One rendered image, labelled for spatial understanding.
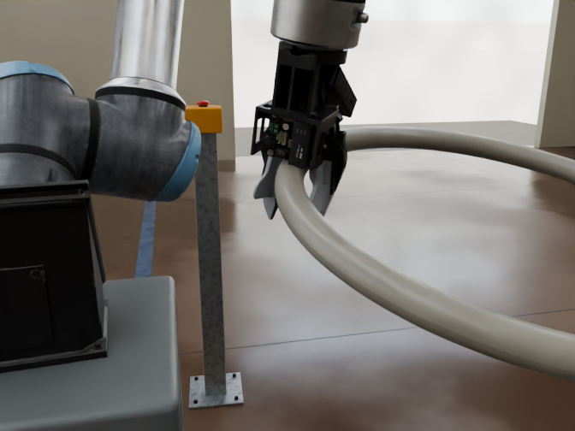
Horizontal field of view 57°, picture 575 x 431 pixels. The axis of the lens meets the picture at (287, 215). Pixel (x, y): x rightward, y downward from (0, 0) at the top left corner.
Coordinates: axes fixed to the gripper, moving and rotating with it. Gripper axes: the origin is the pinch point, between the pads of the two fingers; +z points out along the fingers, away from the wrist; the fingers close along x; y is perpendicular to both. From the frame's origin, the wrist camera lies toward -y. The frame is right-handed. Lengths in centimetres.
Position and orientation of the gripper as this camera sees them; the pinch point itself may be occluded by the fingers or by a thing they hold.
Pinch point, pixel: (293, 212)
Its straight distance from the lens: 64.3
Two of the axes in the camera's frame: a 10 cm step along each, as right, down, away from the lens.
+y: -3.7, 3.6, -8.6
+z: -1.3, 8.9, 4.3
